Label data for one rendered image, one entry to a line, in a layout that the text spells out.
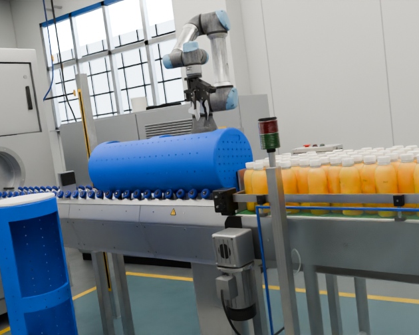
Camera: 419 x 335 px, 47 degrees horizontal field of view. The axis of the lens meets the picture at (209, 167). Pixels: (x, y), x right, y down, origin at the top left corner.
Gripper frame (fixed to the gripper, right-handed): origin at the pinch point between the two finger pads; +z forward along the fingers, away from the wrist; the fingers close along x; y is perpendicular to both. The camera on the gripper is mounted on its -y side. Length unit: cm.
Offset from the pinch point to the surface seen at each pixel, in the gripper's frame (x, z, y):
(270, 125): 44, 7, -64
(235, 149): 4.3, 15.6, -19.4
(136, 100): -140, -28, 197
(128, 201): 16, 37, 43
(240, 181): 10.1, 28.9, -24.5
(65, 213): 18, 43, 97
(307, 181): 22, 28, -63
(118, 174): 19, 22, 43
